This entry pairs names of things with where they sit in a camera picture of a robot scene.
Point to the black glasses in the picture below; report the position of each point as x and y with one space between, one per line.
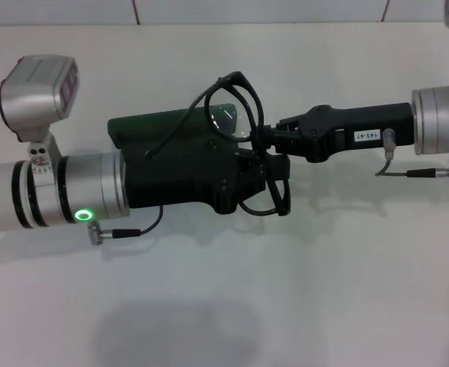
228 76

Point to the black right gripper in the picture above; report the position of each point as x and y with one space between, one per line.
346 126

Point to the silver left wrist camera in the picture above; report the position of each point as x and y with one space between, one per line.
29 95

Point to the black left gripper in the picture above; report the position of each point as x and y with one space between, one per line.
170 179

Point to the green glasses case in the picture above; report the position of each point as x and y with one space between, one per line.
147 126

